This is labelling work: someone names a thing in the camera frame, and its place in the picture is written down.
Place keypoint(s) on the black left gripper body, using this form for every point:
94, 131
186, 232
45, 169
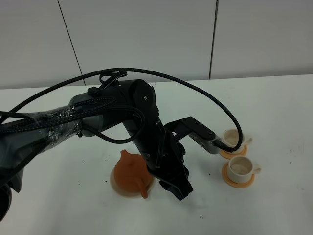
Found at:
161, 153

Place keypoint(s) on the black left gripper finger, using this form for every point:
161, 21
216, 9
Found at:
177, 190
171, 171

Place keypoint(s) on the brown clay teapot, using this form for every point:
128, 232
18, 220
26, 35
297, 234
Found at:
131, 173

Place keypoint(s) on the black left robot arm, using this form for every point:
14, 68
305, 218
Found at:
131, 103

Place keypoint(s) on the beige round teapot saucer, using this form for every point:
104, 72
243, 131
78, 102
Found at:
126, 194

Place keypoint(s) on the near orange coaster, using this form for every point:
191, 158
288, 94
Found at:
233, 184

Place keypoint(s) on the far white teacup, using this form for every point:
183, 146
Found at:
230, 137

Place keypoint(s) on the white teacup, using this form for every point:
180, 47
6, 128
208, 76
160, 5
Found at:
230, 137
240, 169

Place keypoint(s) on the near white teacup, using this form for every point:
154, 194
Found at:
240, 169

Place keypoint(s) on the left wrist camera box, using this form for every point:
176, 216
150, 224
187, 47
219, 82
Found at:
202, 135

